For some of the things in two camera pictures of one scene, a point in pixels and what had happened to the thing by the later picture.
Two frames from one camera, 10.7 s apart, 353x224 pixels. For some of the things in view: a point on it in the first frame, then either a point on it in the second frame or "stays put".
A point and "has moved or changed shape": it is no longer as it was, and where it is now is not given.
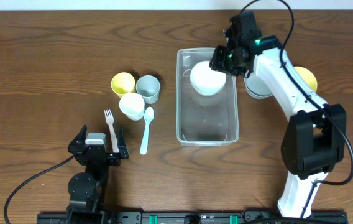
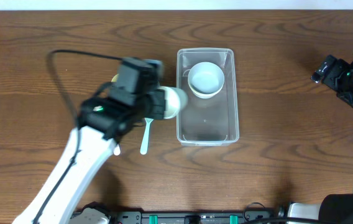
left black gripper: (114, 160) to (160, 112)
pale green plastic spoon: (148, 114) stays put
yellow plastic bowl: (307, 78) to (206, 94)
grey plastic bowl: (256, 87) to (206, 79)
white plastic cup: (132, 104) has moved or changed shape
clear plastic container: (206, 101) stays put
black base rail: (202, 217) stays put
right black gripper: (219, 61) to (334, 81)
